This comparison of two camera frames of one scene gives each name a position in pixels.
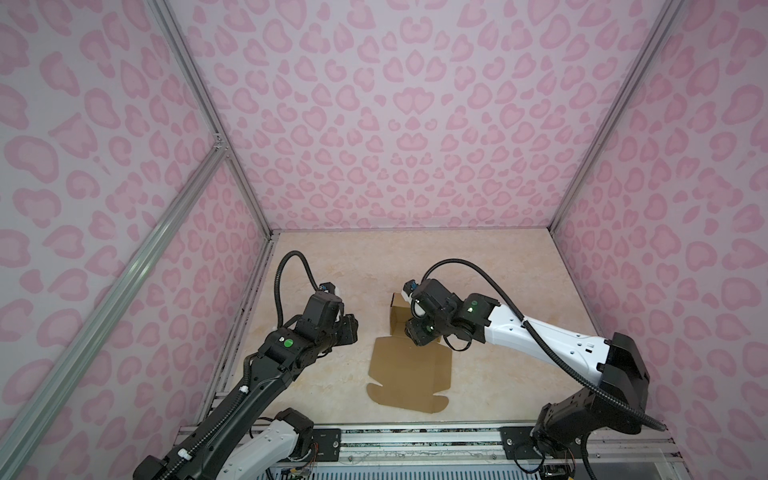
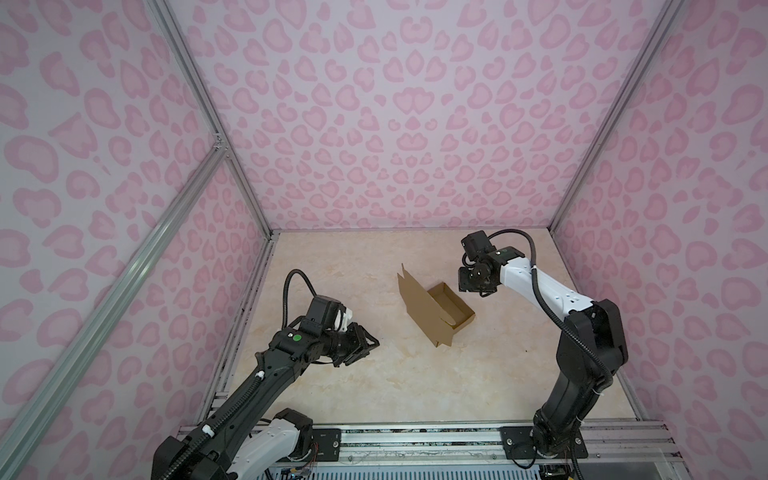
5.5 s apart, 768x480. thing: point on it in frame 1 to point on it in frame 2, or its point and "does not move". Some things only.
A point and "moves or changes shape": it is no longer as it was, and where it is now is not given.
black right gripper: [414, 332] to [463, 284]
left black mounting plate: [328, 441] does not move
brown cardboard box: [409, 374] moves or changes shape
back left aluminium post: [209, 108] does not move
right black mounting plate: [518, 444] does not move
